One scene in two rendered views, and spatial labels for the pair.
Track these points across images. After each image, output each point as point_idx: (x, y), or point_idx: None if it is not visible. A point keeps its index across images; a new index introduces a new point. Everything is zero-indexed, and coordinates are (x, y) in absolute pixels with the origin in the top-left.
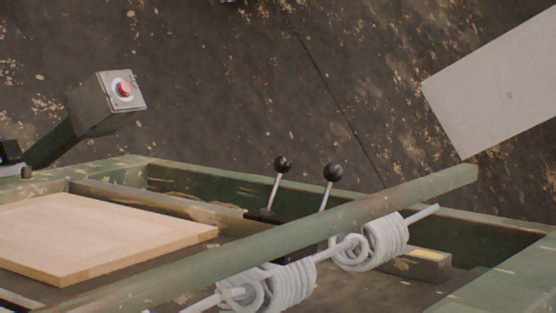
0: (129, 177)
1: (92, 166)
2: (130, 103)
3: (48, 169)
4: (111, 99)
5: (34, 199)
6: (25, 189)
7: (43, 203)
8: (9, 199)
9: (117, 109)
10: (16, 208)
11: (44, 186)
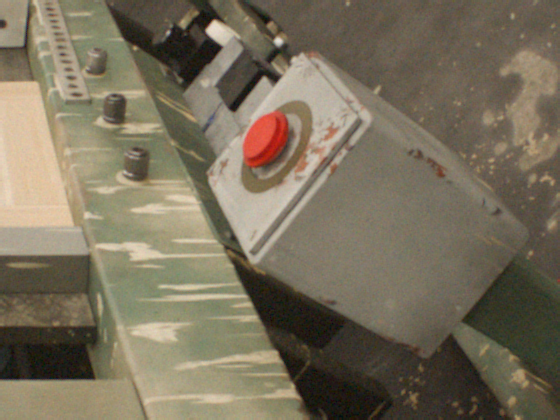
0: (116, 366)
1: (176, 285)
2: (239, 200)
3: (202, 224)
4: (234, 142)
5: (53, 190)
6: (65, 164)
7: (12, 187)
8: (59, 158)
9: (212, 177)
10: (13, 159)
11: (71, 189)
